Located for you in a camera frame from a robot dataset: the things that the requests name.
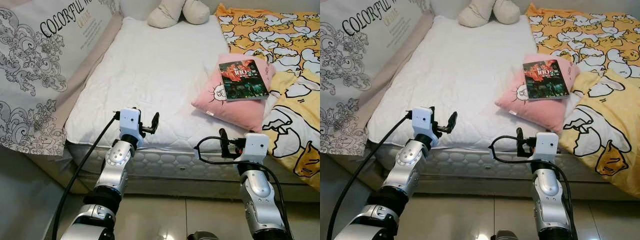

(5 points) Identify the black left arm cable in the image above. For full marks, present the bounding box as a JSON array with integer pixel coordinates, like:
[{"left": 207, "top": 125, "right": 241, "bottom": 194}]
[
  {"left": 51, "top": 111, "right": 122, "bottom": 240},
  {"left": 326, "top": 111, "right": 415, "bottom": 240}
]

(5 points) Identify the beige upholstered bed frame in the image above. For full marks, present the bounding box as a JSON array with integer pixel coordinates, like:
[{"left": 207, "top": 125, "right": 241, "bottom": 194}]
[
  {"left": 25, "top": 147, "right": 321, "bottom": 203},
  {"left": 325, "top": 147, "right": 640, "bottom": 201}
]

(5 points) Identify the beige plush toy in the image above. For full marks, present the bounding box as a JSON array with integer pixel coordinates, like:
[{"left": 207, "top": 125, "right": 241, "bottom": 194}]
[
  {"left": 146, "top": 0, "right": 211, "bottom": 29},
  {"left": 456, "top": 0, "right": 521, "bottom": 28}
]

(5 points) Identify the white quilted mattress pad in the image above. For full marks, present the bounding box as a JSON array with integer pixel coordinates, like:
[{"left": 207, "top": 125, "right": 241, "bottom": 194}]
[
  {"left": 367, "top": 15, "right": 583, "bottom": 151},
  {"left": 65, "top": 15, "right": 281, "bottom": 153}
]

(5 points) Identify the dark red city cover book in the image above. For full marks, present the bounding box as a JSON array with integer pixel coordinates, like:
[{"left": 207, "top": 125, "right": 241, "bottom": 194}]
[
  {"left": 522, "top": 59, "right": 571, "bottom": 101},
  {"left": 218, "top": 59, "right": 271, "bottom": 102}
]

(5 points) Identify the white quilted mattress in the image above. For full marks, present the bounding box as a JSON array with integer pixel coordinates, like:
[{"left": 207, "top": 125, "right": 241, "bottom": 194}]
[
  {"left": 65, "top": 142, "right": 321, "bottom": 191},
  {"left": 372, "top": 140, "right": 616, "bottom": 186}
]

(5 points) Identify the grey floral printed cushion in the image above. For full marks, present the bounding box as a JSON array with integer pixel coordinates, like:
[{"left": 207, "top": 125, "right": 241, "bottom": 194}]
[
  {"left": 320, "top": 0, "right": 433, "bottom": 156},
  {"left": 0, "top": 0, "right": 123, "bottom": 156}
]

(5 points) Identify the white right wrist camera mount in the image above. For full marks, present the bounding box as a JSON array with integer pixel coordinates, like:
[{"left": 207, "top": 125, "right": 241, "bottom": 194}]
[
  {"left": 235, "top": 132, "right": 271, "bottom": 165},
  {"left": 534, "top": 132, "right": 560, "bottom": 163}
]

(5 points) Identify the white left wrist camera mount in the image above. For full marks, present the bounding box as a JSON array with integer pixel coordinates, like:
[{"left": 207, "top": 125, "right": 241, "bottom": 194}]
[
  {"left": 411, "top": 106, "right": 435, "bottom": 147},
  {"left": 119, "top": 107, "right": 142, "bottom": 147}
]

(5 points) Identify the pink embroidered pillow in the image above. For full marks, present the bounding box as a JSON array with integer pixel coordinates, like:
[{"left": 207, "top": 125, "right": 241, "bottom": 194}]
[
  {"left": 495, "top": 54, "right": 581, "bottom": 133},
  {"left": 191, "top": 54, "right": 277, "bottom": 132}
]

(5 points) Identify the yellow cartoon print blanket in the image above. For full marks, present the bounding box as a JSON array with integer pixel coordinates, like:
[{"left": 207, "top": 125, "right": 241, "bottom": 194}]
[
  {"left": 525, "top": 2, "right": 640, "bottom": 198},
  {"left": 215, "top": 2, "right": 321, "bottom": 193}
]

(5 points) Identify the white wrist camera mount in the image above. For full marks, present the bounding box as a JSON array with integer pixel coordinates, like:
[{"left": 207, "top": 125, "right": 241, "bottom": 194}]
[
  {"left": 235, "top": 132, "right": 271, "bottom": 165},
  {"left": 411, "top": 106, "right": 435, "bottom": 147},
  {"left": 534, "top": 132, "right": 560, "bottom": 163},
  {"left": 119, "top": 107, "right": 142, "bottom": 147}
]

